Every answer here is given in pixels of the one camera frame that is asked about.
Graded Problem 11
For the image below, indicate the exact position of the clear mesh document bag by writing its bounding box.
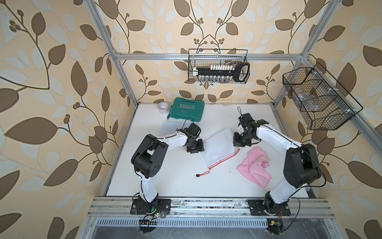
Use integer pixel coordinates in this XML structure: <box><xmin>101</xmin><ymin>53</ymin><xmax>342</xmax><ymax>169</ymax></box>
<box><xmin>196</xmin><ymin>128</ymin><xmax>240</xmax><ymax>177</ymax></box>

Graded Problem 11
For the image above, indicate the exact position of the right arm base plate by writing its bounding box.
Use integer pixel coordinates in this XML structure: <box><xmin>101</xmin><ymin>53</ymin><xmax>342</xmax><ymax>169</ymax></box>
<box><xmin>247</xmin><ymin>198</ymin><xmax>291</xmax><ymax>216</ymax></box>

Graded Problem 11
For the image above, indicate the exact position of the black wire basket wall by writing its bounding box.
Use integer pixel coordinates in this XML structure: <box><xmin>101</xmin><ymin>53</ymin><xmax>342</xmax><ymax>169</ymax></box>
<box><xmin>187</xmin><ymin>48</ymin><xmax>250</xmax><ymax>84</ymax></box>
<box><xmin>283</xmin><ymin>62</ymin><xmax>363</xmax><ymax>130</ymax></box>

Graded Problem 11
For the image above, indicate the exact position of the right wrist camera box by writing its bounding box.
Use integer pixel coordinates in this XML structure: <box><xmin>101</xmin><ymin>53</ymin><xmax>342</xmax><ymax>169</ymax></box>
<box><xmin>238</xmin><ymin>113</ymin><xmax>254</xmax><ymax>128</ymax></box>

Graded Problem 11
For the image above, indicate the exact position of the aluminium front rail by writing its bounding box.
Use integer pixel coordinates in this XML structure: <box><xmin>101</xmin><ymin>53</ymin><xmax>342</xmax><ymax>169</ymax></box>
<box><xmin>88</xmin><ymin>197</ymin><xmax>335</xmax><ymax>219</ymax></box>

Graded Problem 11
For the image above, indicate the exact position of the clear tape roll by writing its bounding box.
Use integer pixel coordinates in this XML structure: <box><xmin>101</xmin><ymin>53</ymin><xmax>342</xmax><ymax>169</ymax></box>
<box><xmin>157</xmin><ymin>101</ymin><xmax>171</xmax><ymax>115</ymax></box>

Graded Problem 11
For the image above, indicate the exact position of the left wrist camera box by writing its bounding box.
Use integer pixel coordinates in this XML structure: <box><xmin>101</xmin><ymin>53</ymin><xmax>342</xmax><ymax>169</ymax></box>
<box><xmin>186</xmin><ymin>123</ymin><xmax>202</xmax><ymax>138</ymax></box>

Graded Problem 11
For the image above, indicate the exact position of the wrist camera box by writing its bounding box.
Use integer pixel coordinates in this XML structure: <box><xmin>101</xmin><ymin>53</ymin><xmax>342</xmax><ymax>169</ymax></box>
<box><xmin>238</xmin><ymin>113</ymin><xmax>254</xmax><ymax>128</ymax></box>
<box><xmin>186</xmin><ymin>123</ymin><xmax>202</xmax><ymax>138</ymax></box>

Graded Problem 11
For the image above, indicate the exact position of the black wire basket right wall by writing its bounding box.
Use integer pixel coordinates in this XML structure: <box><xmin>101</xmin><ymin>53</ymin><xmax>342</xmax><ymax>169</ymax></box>
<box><xmin>283</xmin><ymin>62</ymin><xmax>363</xmax><ymax>130</ymax></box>

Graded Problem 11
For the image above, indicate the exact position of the plastic bag in right basket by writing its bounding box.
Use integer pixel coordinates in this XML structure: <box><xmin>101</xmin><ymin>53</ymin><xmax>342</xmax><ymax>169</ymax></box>
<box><xmin>294</xmin><ymin>87</ymin><xmax>320</xmax><ymax>112</ymax></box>

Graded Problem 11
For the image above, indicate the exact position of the stack of clear document bags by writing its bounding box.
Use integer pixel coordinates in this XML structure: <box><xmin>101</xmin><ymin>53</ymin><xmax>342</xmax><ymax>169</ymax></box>
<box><xmin>159</xmin><ymin>120</ymin><xmax>192</xmax><ymax>136</ymax></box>

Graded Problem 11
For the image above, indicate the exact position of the green plastic tool case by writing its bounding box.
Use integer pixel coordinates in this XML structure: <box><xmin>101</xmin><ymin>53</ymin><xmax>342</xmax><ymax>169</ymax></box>
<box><xmin>167</xmin><ymin>98</ymin><xmax>205</xmax><ymax>122</ymax></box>

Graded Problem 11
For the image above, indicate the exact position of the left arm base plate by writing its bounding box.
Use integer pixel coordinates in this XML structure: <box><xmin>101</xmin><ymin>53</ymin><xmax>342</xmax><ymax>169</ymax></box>
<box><xmin>130</xmin><ymin>197</ymin><xmax>171</xmax><ymax>215</ymax></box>

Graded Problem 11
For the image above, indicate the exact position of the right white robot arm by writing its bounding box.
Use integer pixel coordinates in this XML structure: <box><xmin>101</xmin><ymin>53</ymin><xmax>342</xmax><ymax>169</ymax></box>
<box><xmin>233</xmin><ymin>113</ymin><xmax>322</xmax><ymax>215</ymax></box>

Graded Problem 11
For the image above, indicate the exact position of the black white tool in basket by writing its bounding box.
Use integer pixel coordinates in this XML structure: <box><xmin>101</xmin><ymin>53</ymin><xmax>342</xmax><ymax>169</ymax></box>
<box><xmin>191</xmin><ymin>62</ymin><xmax>250</xmax><ymax>84</ymax></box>

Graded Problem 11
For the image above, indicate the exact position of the pink wiping cloth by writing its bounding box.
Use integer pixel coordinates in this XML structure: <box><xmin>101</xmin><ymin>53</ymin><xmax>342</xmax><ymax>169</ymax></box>
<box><xmin>237</xmin><ymin>146</ymin><xmax>272</xmax><ymax>189</ymax></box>

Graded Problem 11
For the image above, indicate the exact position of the black wire basket back wall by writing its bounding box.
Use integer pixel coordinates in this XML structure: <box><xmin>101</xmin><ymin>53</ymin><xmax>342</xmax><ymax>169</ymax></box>
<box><xmin>187</xmin><ymin>48</ymin><xmax>250</xmax><ymax>84</ymax></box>

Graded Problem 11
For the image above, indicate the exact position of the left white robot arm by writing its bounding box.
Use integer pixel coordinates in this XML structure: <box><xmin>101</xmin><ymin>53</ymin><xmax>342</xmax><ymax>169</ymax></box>
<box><xmin>131</xmin><ymin>127</ymin><xmax>204</xmax><ymax>204</ymax></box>

